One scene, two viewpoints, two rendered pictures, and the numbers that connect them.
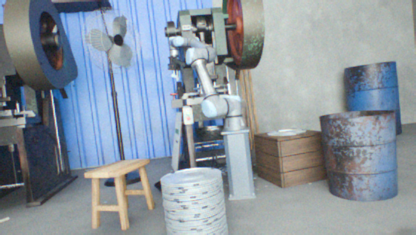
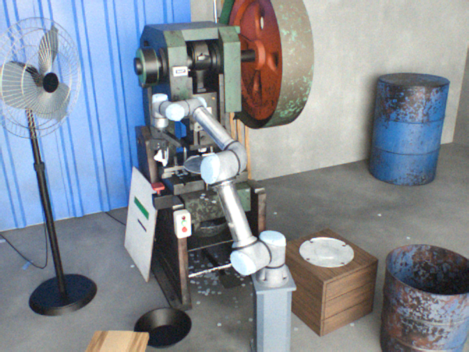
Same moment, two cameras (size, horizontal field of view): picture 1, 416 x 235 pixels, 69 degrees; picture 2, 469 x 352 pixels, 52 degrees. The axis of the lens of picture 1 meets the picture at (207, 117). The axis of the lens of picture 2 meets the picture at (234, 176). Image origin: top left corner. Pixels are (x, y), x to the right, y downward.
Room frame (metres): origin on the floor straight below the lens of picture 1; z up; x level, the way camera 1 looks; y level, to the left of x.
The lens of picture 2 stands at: (0.24, 0.48, 1.77)
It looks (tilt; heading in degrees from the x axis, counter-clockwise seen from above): 23 degrees down; 345
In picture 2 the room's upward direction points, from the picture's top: 1 degrees counter-clockwise
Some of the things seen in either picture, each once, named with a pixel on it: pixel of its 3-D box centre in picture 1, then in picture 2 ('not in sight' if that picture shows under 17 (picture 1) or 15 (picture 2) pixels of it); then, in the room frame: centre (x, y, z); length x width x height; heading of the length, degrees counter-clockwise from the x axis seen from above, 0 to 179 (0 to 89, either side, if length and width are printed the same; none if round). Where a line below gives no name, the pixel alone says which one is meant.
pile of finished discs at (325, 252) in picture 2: (286, 132); (326, 251); (2.29, -0.59, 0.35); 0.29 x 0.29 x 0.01
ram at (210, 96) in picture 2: (205, 59); (202, 115); (2.78, -0.04, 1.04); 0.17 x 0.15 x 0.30; 8
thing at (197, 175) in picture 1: (191, 175); not in sight; (1.41, 0.11, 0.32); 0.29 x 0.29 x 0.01
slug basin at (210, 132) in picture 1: (212, 132); (204, 221); (2.82, -0.04, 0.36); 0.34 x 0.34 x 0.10
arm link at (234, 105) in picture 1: (232, 105); (271, 247); (2.02, -0.17, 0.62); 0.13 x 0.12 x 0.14; 115
